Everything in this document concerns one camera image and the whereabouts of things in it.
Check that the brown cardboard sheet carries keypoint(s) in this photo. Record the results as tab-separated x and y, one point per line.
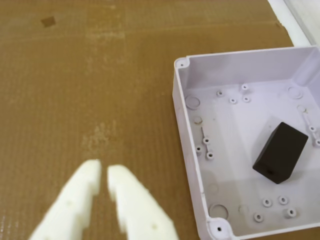
75	100

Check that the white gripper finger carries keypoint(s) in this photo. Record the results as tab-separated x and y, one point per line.
140	212
67	207

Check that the black rectangular block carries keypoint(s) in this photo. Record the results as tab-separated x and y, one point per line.
280	152

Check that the dark brown tape patch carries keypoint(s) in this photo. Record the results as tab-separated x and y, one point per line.
48	22

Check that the pale plastic open box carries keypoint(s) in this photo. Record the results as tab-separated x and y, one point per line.
237	125

